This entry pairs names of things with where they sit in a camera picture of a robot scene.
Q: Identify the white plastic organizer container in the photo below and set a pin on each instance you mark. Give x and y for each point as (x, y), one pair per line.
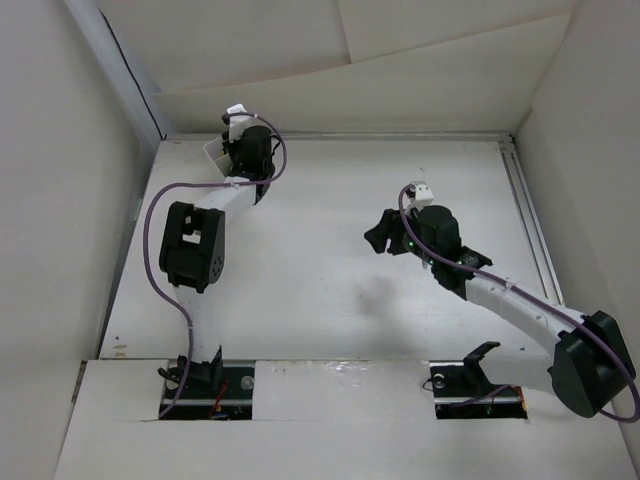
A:
(215, 151)

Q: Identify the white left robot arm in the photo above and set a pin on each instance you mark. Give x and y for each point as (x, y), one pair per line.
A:
(193, 246)

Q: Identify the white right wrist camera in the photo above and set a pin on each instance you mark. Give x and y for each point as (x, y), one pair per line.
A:
(419, 195)

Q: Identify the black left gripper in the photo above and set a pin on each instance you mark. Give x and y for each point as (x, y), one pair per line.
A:
(230, 147)

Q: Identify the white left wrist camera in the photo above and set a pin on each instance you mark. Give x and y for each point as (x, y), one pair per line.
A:
(238, 119)

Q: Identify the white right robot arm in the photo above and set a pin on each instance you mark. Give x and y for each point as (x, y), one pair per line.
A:
(585, 362)

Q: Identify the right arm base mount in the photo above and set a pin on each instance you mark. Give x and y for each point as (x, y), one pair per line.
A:
(461, 390)

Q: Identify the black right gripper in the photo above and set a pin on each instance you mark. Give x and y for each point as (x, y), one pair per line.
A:
(388, 226)

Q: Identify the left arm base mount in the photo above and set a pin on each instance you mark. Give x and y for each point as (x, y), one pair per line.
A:
(217, 390)

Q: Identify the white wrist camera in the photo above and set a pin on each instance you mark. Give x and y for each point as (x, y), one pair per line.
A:
(419, 195)
(238, 119)

